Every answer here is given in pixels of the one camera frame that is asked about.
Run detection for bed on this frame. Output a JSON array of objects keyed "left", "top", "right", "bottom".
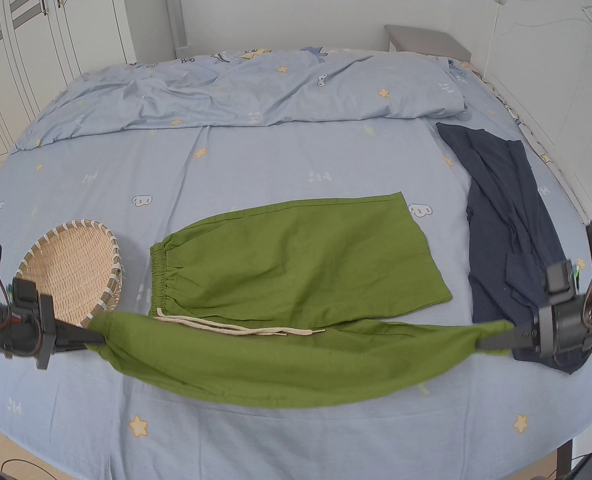
[{"left": 0, "top": 0, "right": 592, "bottom": 480}]

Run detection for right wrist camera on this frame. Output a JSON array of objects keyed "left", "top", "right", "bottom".
[{"left": 545, "top": 259, "right": 577, "bottom": 300}]

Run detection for pale blue quilt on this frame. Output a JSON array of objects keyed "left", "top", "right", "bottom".
[{"left": 11, "top": 45, "right": 474, "bottom": 154}]

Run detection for dark blue garment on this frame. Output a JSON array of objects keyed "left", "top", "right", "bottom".
[{"left": 436, "top": 122, "right": 592, "bottom": 375}]

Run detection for grey wall pipe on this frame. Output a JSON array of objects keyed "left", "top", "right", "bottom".
[{"left": 162, "top": 0, "right": 191, "bottom": 53}]

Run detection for grey bedside table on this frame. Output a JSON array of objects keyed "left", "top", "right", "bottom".
[{"left": 384, "top": 24, "right": 472, "bottom": 63}]

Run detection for round woven basket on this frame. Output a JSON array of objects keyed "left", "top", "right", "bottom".
[{"left": 16, "top": 217, "right": 124, "bottom": 330}]

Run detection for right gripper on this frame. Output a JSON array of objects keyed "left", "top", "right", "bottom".
[{"left": 532, "top": 299, "right": 592, "bottom": 358}]

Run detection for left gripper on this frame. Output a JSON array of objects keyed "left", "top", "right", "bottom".
[{"left": 0, "top": 295, "right": 55, "bottom": 371}]

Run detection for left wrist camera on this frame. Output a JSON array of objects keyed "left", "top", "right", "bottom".
[{"left": 8, "top": 277, "right": 41, "bottom": 319}]

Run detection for white wardrobe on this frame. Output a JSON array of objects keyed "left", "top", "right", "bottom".
[{"left": 0, "top": 0, "right": 137, "bottom": 161}]

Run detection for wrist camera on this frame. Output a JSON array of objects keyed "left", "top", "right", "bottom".
[
  {"left": 8, "top": 277, "right": 41, "bottom": 319},
  {"left": 545, "top": 259, "right": 577, "bottom": 300}
]

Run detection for green shorts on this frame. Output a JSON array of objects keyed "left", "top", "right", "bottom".
[{"left": 83, "top": 191, "right": 514, "bottom": 410}]

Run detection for black cable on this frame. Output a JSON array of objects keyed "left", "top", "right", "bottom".
[{"left": 1, "top": 458, "right": 48, "bottom": 480}]

